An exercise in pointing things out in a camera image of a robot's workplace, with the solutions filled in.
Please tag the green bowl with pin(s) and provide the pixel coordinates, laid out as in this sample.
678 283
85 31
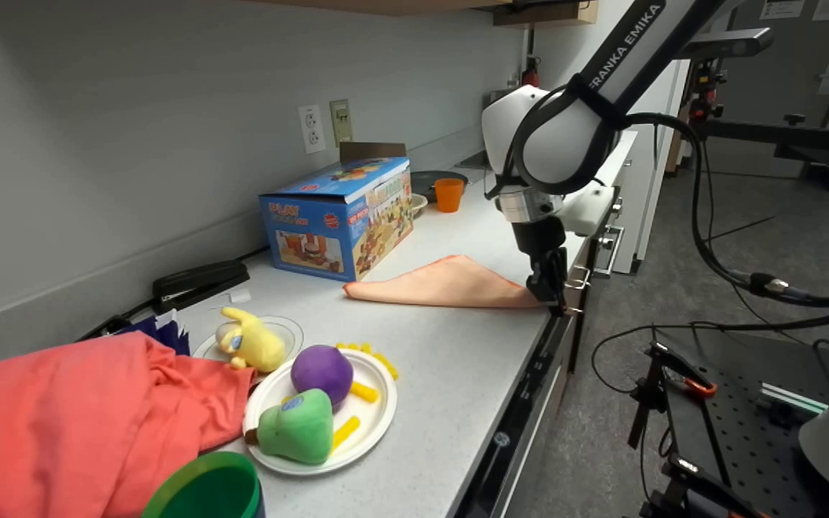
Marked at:
203 490

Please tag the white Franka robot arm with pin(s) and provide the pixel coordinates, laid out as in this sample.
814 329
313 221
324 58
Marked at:
547 146

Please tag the black perforated cart top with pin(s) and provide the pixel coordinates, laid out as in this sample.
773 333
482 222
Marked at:
741 442

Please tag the orange plastic cup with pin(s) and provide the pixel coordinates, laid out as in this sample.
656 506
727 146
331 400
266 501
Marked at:
450 193

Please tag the yellow toy fry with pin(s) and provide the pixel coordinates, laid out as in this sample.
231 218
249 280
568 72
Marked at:
364 393
347 432

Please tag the wooden wall cabinet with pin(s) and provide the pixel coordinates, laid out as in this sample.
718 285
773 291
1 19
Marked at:
547 13

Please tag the black stereo camera bar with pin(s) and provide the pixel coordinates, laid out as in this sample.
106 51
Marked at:
731 41

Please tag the green plush pear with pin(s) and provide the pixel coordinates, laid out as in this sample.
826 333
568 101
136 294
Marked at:
293 432

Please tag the white wall outlet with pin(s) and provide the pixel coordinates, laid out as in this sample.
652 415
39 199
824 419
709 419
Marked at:
311 127

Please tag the large white plate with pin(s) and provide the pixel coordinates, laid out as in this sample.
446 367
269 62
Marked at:
374 422

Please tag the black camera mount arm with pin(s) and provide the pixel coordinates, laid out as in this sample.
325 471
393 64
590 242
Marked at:
777 134

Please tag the red bottle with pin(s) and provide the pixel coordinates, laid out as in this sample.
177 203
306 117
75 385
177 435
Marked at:
529 72

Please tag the dark blue folded object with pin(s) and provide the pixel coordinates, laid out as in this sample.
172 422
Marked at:
171 336

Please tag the yellow plush toy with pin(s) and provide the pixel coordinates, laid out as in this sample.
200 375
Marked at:
257 344

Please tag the play food set box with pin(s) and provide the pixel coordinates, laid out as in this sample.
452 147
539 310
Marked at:
316 231

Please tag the beige wall switch plate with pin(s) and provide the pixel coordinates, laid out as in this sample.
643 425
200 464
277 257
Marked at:
339 118

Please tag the red crumpled cloth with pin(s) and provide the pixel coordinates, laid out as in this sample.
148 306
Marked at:
77 422

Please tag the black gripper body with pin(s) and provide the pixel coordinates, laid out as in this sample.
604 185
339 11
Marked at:
542 249

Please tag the black orange clamp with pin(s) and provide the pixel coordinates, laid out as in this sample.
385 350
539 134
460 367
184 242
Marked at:
691 386

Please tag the white tall appliance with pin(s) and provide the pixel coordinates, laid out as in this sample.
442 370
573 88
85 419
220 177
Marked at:
660 173

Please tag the purple plush ball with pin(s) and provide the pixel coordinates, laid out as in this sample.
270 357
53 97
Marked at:
319 373

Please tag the orange microfibre cloth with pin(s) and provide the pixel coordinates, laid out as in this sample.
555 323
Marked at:
443 283

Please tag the black stapler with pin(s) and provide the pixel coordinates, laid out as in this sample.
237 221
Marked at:
200 280

